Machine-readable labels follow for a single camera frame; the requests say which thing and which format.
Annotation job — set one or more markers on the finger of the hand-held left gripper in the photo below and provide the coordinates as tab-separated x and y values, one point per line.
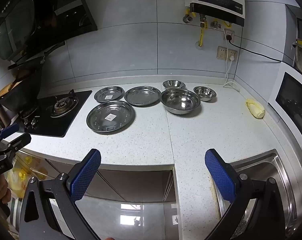
18	142
9	129

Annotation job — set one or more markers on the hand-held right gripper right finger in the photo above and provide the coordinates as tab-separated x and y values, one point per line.
219	175

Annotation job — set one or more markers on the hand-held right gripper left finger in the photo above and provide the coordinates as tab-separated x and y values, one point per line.
87	175

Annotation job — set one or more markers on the small steel bowl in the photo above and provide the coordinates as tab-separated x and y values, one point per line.
173	84
205	93

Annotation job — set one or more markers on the large steel bowl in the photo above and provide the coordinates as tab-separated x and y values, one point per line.
180	101

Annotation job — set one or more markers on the person's left hand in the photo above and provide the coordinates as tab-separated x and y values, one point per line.
2	191

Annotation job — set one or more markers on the yellow plastic bag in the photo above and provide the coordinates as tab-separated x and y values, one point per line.
18	180

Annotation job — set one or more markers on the black wok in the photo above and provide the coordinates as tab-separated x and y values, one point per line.
23	95

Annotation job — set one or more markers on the wooden board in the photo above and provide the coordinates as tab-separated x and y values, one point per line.
5	90

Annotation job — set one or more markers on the stainless steel sink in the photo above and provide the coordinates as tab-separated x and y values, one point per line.
271	165

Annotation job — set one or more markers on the black gas stove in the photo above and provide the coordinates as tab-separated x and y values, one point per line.
73	115

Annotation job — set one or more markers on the large steel plate with sticker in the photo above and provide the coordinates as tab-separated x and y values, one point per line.
110	117

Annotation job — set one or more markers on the black frying pan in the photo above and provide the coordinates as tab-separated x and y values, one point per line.
35	59

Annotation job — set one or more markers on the napa cabbage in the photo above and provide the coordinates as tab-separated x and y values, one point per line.
255	108

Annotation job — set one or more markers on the small steel plate with sticker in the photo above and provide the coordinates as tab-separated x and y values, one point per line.
108	93

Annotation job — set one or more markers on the plain steel plate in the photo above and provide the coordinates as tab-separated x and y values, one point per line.
142	95

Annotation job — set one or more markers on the white microwave oven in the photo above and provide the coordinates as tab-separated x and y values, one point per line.
294	105

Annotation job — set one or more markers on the black range hood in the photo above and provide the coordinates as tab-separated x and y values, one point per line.
40	10

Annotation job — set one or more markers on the metal pipe valve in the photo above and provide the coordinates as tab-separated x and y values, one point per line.
216	25
187	17

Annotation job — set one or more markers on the double wall outlet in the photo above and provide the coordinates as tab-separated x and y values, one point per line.
223	53

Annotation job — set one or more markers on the single wall outlet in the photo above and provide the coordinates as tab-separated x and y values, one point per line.
229	33

